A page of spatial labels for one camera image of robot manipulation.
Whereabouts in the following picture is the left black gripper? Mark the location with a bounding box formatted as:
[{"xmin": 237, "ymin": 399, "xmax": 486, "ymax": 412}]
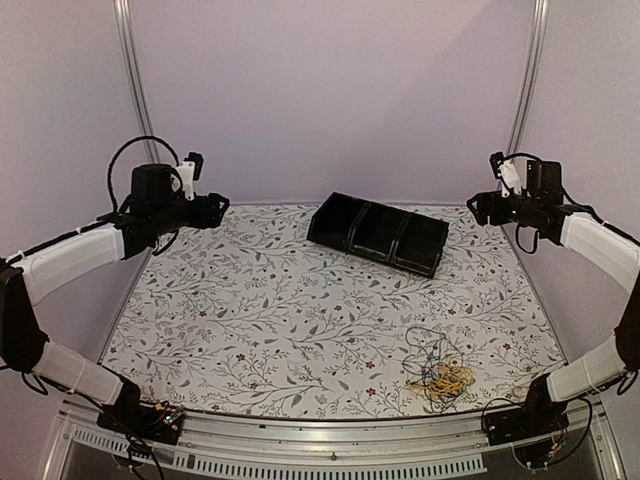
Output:
[{"xmin": 153, "ymin": 192, "xmax": 231, "ymax": 236}]

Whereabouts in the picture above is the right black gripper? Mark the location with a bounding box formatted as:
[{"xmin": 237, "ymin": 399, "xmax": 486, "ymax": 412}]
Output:
[{"xmin": 468, "ymin": 190, "xmax": 542, "ymax": 227}]

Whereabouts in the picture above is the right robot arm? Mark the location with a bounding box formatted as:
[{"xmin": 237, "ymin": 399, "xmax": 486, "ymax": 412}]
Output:
[{"xmin": 467, "ymin": 152, "xmax": 639, "ymax": 436}]

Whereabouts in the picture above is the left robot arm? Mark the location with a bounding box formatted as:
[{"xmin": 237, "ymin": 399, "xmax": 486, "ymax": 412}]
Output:
[{"xmin": 1, "ymin": 152, "xmax": 230, "ymax": 434}]

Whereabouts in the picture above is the black three-compartment bin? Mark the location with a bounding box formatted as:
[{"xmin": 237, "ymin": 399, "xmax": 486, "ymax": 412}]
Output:
[{"xmin": 307, "ymin": 192, "xmax": 449, "ymax": 278}]

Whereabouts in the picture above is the floral tablecloth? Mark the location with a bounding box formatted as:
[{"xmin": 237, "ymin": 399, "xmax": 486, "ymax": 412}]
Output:
[{"xmin": 103, "ymin": 205, "xmax": 564, "ymax": 419}]

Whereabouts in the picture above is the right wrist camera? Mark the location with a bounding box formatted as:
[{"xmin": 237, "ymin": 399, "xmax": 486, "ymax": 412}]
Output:
[{"xmin": 489, "ymin": 152, "xmax": 522, "ymax": 198}]

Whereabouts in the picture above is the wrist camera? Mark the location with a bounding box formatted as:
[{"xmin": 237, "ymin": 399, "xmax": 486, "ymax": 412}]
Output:
[
  {"xmin": 489, "ymin": 152, "xmax": 522, "ymax": 198},
  {"xmin": 177, "ymin": 152, "xmax": 204, "ymax": 201}
]

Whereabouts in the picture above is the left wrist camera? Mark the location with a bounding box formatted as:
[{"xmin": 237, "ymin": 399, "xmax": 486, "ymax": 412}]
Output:
[{"xmin": 177, "ymin": 152, "xmax": 204, "ymax": 201}]

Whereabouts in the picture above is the dark grey cable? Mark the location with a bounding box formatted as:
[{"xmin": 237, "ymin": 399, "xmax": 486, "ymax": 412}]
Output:
[{"xmin": 402, "ymin": 327, "xmax": 479, "ymax": 414}]

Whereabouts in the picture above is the right aluminium frame post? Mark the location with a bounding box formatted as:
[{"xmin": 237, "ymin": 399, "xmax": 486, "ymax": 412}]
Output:
[{"xmin": 507, "ymin": 0, "xmax": 550, "ymax": 154}]

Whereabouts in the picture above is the aluminium frame post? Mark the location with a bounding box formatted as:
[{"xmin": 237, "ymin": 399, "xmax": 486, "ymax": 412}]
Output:
[
  {"xmin": 507, "ymin": 0, "xmax": 550, "ymax": 154},
  {"xmin": 113, "ymin": 0, "xmax": 154, "ymax": 135}
]

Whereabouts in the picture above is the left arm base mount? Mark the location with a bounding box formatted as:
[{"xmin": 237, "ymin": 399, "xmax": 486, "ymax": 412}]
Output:
[{"xmin": 97, "ymin": 401, "xmax": 185, "ymax": 445}]

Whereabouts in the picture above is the left aluminium frame post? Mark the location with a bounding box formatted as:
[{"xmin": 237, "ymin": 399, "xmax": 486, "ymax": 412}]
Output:
[{"xmin": 113, "ymin": 0, "xmax": 154, "ymax": 135}]

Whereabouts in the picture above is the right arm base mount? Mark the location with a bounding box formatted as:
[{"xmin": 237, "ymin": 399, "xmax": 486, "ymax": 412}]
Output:
[{"xmin": 481, "ymin": 402, "xmax": 569, "ymax": 470}]

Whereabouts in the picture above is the aluminium front rail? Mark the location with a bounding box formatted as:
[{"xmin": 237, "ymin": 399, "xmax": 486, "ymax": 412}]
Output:
[{"xmin": 43, "ymin": 399, "xmax": 627, "ymax": 479}]

